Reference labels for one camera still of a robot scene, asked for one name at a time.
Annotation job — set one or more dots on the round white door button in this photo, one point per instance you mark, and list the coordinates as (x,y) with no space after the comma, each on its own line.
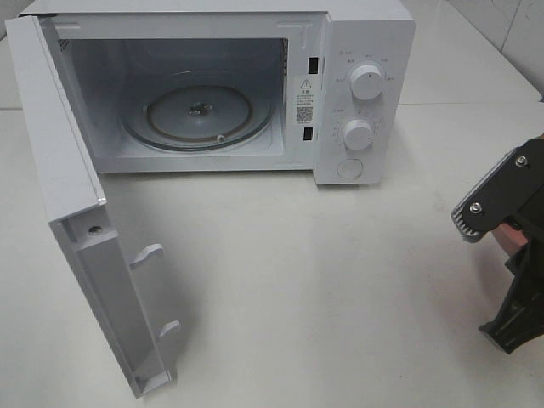
(350,169)

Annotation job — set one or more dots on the glass microwave turntable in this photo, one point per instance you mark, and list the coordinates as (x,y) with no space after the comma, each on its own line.
(196,111)

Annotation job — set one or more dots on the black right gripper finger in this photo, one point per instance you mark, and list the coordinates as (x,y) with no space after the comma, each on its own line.
(520,317)

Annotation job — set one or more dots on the white dial knob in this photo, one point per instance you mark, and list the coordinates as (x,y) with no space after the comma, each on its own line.
(366,81)
(358,134)

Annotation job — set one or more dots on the white microwave oven body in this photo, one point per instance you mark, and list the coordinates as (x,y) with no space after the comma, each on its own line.
(119,44)

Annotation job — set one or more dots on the white warning label sticker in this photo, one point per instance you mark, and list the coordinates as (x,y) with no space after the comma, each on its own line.
(304,100)

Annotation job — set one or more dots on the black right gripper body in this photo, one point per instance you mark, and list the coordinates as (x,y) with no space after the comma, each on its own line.
(526,263)

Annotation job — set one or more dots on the pink round plate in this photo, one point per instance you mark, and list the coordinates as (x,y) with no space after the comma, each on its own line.
(510,240)

